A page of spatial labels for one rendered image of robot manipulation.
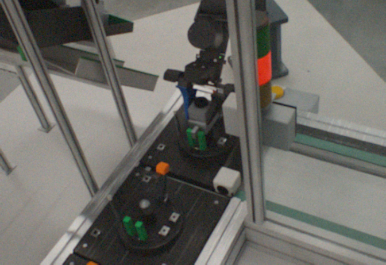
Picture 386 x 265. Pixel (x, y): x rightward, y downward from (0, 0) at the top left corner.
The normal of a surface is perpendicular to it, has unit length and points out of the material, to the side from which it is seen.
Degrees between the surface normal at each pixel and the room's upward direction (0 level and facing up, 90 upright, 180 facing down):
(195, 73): 69
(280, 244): 90
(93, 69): 90
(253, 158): 90
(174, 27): 0
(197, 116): 90
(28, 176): 0
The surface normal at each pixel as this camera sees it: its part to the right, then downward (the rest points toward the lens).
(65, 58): 0.78, 0.36
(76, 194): -0.13, -0.71
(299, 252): -0.47, 0.66
